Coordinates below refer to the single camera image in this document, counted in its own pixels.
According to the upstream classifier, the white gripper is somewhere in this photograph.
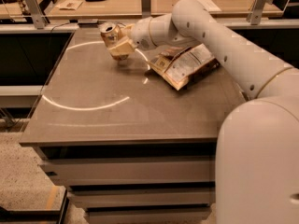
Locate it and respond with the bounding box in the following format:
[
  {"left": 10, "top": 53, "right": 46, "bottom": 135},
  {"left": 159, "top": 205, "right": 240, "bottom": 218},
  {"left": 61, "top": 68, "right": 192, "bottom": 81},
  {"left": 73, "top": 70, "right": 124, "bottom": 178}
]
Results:
[{"left": 108, "top": 17, "right": 153, "bottom": 57}]

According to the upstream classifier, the orange soda can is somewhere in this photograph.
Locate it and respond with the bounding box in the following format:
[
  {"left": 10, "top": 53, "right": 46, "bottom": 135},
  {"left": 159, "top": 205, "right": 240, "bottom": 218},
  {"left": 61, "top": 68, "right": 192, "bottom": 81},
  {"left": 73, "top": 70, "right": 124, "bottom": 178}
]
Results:
[{"left": 99, "top": 22, "right": 128, "bottom": 61}]

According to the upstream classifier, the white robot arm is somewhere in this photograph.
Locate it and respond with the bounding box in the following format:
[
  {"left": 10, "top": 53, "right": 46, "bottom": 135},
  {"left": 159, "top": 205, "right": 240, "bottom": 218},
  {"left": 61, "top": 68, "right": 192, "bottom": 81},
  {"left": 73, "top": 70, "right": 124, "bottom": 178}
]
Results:
[{"left": 109, "top": 0, "right": 299, "bottom": 224}]

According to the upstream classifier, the brown chip bag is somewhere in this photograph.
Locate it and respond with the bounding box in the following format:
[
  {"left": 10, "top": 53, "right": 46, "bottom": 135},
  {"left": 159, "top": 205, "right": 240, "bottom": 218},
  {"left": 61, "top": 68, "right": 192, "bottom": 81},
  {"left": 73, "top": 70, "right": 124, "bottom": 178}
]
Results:
[{"left": 148, "top": 44, "right": 218, "bottom": 91}]

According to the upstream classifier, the small paper note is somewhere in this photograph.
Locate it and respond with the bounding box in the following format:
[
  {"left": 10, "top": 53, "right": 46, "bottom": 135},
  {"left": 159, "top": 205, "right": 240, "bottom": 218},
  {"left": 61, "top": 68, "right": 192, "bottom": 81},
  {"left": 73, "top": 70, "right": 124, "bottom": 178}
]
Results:
[{"left": 57, "top": 0, "right": 82, "bottom": 10}]

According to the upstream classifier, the white paper sheet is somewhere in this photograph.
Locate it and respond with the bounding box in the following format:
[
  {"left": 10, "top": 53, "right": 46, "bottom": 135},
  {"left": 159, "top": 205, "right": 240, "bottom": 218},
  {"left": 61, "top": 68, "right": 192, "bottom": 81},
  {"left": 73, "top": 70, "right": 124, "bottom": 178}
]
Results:
[{"left": 198, "top": 0, "right": 221, "bottom": 12}]

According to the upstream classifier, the grey drawer cabinet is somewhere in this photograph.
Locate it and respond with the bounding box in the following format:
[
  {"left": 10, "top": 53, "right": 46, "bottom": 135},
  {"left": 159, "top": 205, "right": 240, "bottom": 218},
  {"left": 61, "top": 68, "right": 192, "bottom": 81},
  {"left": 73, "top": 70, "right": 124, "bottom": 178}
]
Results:
[{"left": 21, "top": 28, "right": 243, "bottom": 224}]

